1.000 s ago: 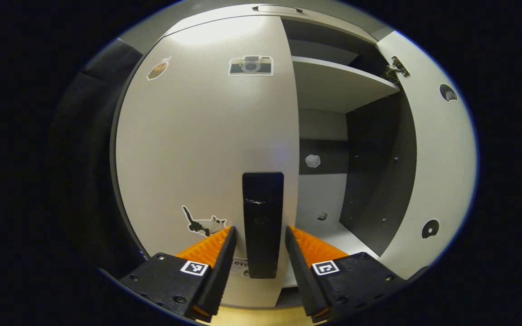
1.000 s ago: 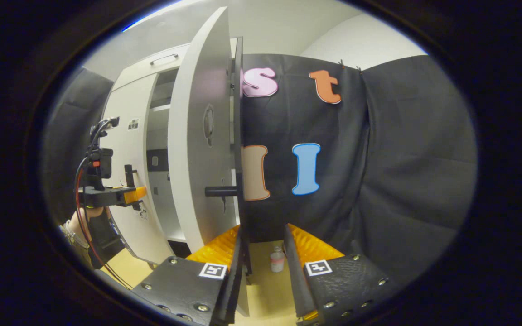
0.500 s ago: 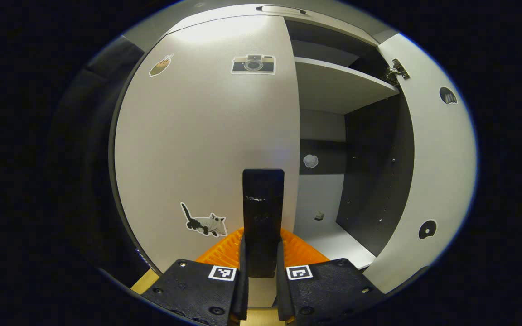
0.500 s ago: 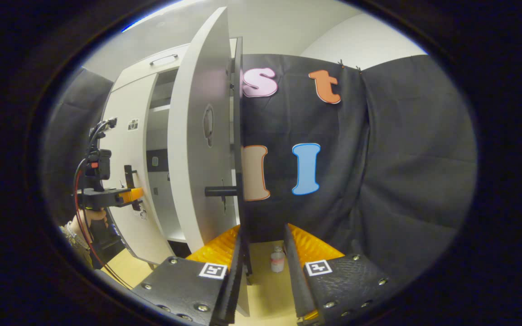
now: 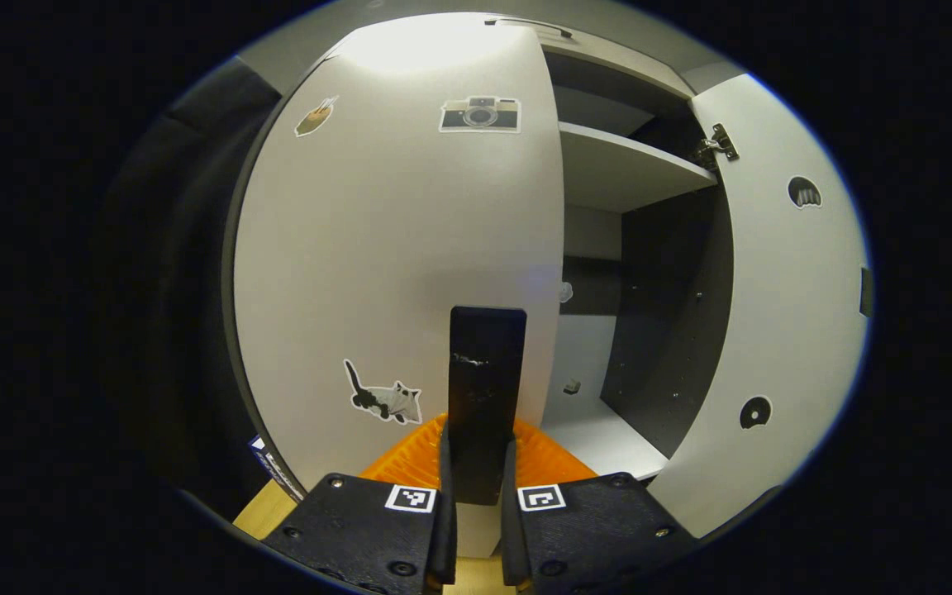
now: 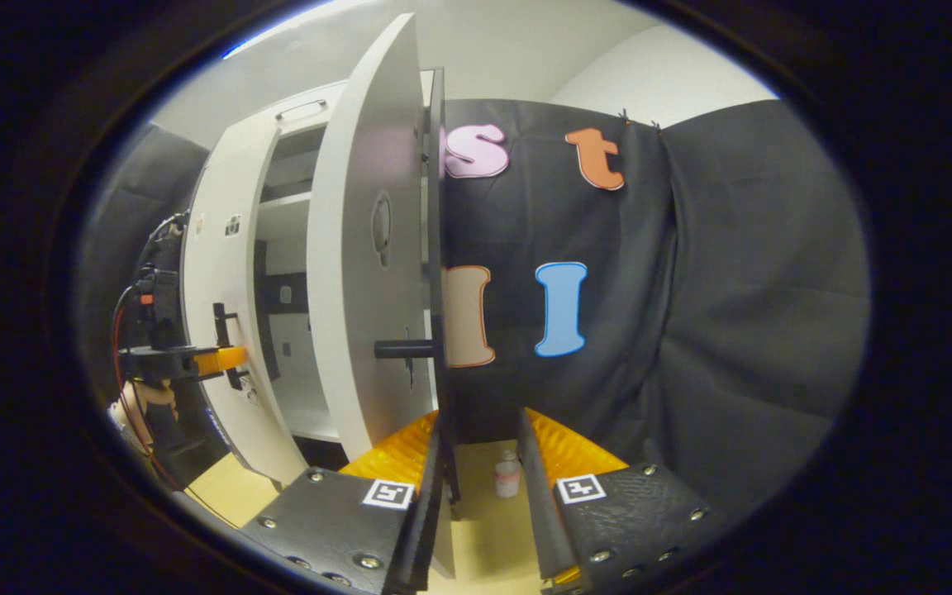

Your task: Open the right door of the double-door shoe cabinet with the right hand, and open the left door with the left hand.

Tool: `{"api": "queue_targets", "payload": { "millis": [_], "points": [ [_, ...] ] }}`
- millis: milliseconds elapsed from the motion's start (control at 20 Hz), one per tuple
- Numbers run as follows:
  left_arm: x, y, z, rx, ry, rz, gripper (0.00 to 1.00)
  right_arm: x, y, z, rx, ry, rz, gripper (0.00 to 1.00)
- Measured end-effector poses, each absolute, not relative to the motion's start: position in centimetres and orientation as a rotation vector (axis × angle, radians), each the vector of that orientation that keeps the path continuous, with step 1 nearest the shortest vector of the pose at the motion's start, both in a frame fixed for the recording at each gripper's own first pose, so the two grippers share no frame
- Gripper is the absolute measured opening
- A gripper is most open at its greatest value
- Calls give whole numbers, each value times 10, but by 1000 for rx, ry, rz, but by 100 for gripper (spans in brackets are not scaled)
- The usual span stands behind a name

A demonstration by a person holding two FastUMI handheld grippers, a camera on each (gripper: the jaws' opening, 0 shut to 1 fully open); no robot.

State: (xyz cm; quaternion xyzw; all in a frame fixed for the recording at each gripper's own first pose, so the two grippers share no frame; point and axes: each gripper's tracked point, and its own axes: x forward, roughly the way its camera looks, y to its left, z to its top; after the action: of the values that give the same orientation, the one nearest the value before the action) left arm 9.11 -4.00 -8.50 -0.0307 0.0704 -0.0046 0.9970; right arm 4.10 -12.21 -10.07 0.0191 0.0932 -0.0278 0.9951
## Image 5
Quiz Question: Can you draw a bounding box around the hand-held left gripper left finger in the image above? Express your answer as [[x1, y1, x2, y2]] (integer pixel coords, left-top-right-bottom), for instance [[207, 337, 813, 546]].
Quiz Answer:
[[264, 413, 459, 595]]

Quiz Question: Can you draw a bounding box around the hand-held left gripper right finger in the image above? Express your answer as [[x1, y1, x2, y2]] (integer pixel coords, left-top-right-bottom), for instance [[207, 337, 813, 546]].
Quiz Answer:
[[498, 417, 702, 595]]

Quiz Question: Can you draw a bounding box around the black door handle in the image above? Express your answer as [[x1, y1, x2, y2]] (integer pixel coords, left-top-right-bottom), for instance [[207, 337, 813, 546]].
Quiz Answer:
[[448, 305, 529, 507]]

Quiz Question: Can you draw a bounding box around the white double-door shoe cabinet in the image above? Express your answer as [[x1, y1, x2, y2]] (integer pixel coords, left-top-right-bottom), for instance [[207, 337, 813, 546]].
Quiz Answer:
[[220, 12, 737, 497]]

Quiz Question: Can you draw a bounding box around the white cabinet door camera sticker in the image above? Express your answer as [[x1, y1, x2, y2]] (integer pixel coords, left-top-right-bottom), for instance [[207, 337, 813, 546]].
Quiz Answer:
[[232, 12, 566, 559]]

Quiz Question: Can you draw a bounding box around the white cabinet door cherry sticker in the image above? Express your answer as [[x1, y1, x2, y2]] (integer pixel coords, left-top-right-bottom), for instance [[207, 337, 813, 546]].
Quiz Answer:
[[645, 73, 873, 540]]

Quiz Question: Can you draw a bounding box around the white cabinet shelf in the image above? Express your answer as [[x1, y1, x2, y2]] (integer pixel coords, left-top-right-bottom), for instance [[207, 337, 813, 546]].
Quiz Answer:
[[539, 395, 672, 482], [559, 121, 719, 215]]

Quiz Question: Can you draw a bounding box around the metal door hinge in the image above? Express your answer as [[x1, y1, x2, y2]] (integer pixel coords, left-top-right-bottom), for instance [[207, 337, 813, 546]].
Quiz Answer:
[[693, 122, 740, 172]]

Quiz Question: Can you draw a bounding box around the white blue box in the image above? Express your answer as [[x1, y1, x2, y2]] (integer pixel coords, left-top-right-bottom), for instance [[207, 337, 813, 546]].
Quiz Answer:
[[247, 434, 305, 503]]

